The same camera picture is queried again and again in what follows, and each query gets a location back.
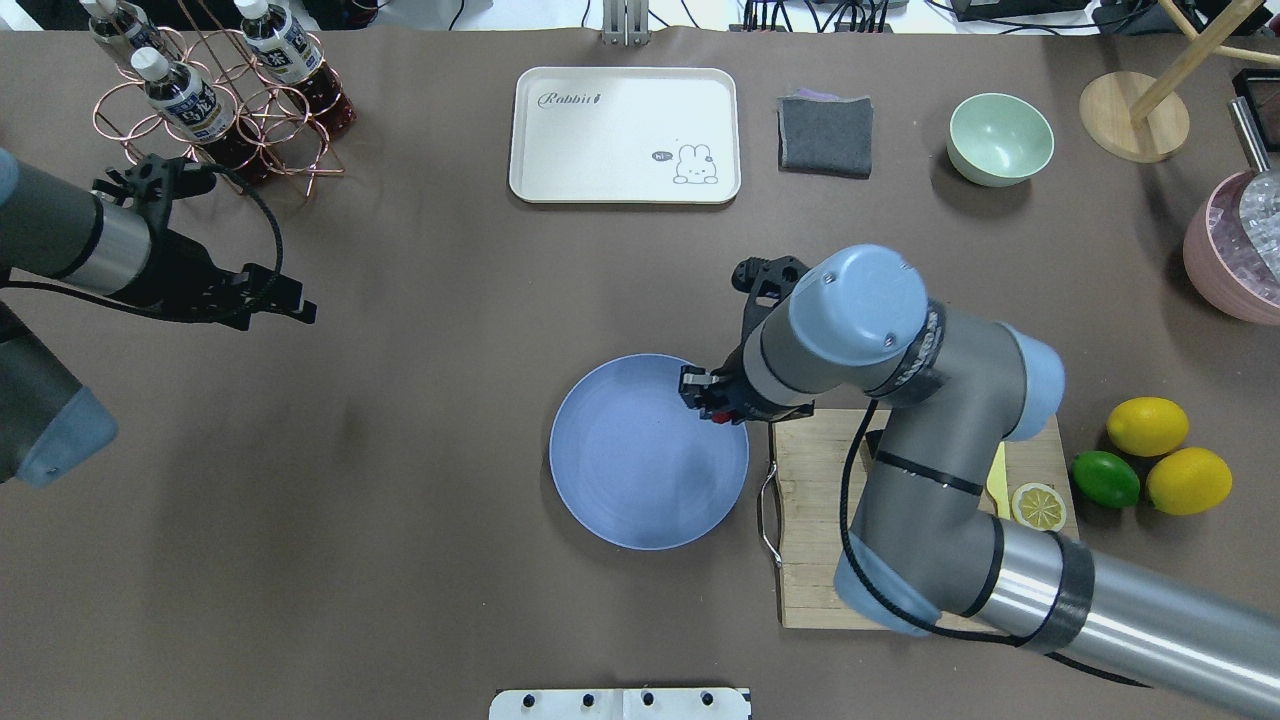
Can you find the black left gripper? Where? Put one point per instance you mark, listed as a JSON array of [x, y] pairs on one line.
[[180, 275]]

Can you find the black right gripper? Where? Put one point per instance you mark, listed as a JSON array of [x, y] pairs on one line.
[[733, 390]]

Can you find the blue plate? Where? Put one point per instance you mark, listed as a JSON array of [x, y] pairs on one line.
[[636, 466]]

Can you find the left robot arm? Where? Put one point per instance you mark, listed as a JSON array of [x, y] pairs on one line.
[[113, 247]]

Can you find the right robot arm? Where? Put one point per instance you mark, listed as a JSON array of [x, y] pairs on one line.
[[917, 543]]

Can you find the bamboo cutting board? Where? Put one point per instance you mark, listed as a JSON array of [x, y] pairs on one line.
[[809, 455]]

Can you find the dark drink bottle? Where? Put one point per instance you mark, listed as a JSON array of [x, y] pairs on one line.
[[182, 95], [289, 57], [120, 28]]

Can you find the cream rabbit tray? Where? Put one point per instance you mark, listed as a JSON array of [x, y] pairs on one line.
[[625, 135]]

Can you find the grey folded cloth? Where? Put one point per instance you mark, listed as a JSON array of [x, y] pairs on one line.
[[826, 134]]

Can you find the yellow plastic knife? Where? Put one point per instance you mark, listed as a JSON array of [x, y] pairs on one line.
[[997, 484]]

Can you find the lemon half slice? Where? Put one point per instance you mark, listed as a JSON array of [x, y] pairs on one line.
[[1039, 506]]

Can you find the mint green bowl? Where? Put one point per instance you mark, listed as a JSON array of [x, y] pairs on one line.
[[998, 140]]

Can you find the green lime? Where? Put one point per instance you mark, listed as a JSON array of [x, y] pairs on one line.
[[1105, 479]]

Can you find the yellow lemon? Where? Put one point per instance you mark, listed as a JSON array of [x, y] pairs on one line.
[[1189, 481], [1147, 426]]

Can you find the wooden cup tree stand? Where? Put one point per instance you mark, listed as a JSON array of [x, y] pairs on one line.
[[1139, 118]]

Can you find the pink ice bowl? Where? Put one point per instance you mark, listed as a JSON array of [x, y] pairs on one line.
[[1221, 261]]

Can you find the metal ice scoop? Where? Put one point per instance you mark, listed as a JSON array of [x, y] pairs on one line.
[[1258, 207]]

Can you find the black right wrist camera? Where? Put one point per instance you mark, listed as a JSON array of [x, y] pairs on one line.
[[766, 283]]

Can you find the copper wire bottle rack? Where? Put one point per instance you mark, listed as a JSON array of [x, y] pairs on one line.
[[255, 94]]

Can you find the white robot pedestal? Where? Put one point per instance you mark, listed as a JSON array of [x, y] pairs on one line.
[[623, 703]]

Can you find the aluminium frame post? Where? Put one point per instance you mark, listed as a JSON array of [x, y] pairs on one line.
[[625, 23]]

